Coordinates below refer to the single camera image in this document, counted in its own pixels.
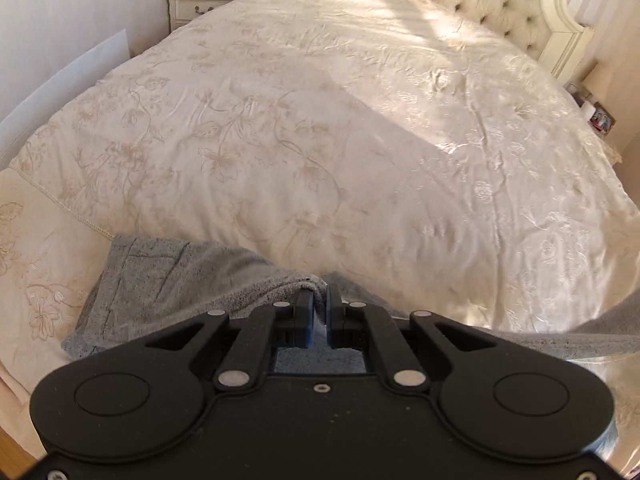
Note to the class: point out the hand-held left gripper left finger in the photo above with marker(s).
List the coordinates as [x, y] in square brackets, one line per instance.
[305, 312]

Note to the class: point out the cream nightstand with drawer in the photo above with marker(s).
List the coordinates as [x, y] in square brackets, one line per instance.
[200, 5]

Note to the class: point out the cream embroidered bedspread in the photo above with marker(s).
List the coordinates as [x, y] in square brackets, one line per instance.
[325, 135]

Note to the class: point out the grey pants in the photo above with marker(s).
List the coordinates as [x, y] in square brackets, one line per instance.
[175, 280]

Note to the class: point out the nightstand with lace cloth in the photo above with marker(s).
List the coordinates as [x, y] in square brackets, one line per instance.
[611, 147]

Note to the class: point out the white cup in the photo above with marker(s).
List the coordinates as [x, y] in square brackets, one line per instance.
[587, 110]

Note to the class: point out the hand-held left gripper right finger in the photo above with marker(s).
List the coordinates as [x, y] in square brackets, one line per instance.
[331, 312]

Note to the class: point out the cream tufted headboard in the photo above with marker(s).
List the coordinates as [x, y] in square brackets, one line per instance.
[500, 0]

